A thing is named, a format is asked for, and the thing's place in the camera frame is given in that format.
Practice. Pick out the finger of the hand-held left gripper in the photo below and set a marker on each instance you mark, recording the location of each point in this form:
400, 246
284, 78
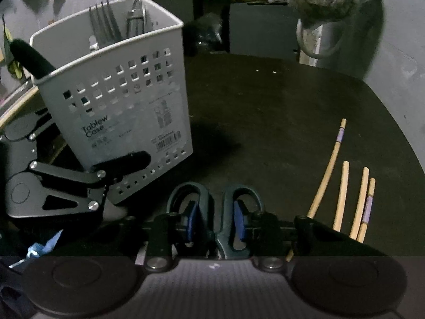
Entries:
132, 162

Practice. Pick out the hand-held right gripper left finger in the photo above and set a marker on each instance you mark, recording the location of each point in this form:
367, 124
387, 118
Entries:
191, 221

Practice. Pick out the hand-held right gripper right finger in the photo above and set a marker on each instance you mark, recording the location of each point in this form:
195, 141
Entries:
239, 221

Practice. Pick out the grey perforated plastic basket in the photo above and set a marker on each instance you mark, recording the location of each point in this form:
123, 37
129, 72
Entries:
132, 116

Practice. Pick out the plain wooden chopstick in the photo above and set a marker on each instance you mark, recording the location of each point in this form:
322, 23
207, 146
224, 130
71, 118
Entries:
342, 196
360, 202

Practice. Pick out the blue ribbon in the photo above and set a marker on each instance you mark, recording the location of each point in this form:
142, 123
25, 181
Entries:
46, 242

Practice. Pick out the black plastic bag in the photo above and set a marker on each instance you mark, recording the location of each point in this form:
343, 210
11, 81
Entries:
206, 33

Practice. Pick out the grey cabinet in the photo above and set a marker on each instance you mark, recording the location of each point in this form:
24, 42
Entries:
259, 30

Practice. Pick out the shiny metal container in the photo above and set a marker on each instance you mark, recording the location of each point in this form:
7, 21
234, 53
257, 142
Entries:
310, 50

